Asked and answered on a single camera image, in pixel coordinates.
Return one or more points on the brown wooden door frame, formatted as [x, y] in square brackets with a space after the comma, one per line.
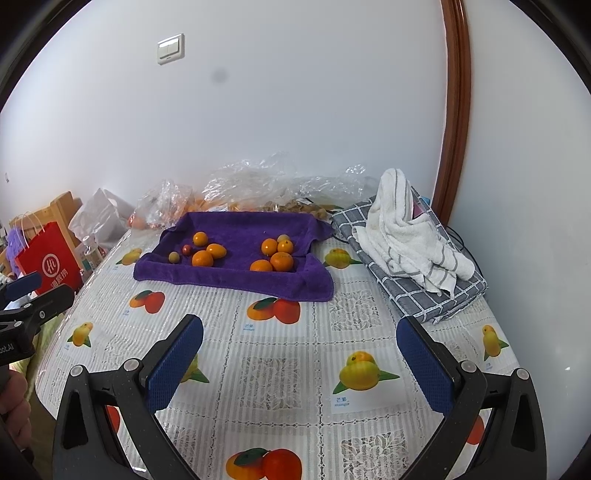
[457, 92]

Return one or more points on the crumpled clear plastic bag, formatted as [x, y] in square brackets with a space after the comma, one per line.
[240, 177]

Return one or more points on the pink packet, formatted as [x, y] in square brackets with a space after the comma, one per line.
[420, 207]

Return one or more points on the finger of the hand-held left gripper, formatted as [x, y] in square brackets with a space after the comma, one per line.
[25, 282]
[46, 302]

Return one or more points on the purple bag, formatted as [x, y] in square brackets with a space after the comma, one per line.
[16, 240]

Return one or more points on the white light switch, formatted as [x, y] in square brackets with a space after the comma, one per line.
[171, 48]

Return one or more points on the person's left hand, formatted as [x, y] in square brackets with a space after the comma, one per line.
[14, 406]

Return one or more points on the pile of bagged kumquats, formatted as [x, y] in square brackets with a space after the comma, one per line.
[217, 204]

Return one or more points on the yellow-green bedding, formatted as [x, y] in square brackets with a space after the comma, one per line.
[27, 369]

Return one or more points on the white-capped plastic bottle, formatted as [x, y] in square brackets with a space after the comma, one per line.
[92, 254]

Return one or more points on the purple towel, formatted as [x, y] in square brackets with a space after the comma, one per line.
[240, 281]

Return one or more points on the orange mandarin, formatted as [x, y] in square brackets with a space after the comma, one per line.
[202, 259]
[285, 246]
[261, 266]
[269, 247]
[216, 250]
[200, 238]
[282, 261]

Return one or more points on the wooden chair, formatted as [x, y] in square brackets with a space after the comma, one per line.
[60, 207]

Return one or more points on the grey checked cloth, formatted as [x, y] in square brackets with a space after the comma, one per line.
[429, 309]

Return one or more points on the fruit-printed plastic tablecloth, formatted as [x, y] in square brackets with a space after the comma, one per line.
[300, 369]

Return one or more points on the pile of brown longans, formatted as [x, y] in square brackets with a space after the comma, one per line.
[300, 206]

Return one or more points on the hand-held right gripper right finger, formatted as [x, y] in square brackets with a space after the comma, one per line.
[425, 369]

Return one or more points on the white plastic bag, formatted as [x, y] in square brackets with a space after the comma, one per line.
[101, 212]

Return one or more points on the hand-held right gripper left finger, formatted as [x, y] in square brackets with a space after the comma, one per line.
[175, 364]

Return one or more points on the red paper bag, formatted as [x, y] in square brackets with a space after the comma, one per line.
[46, 265]

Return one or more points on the white striped towel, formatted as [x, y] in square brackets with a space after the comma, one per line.
[401, 230]

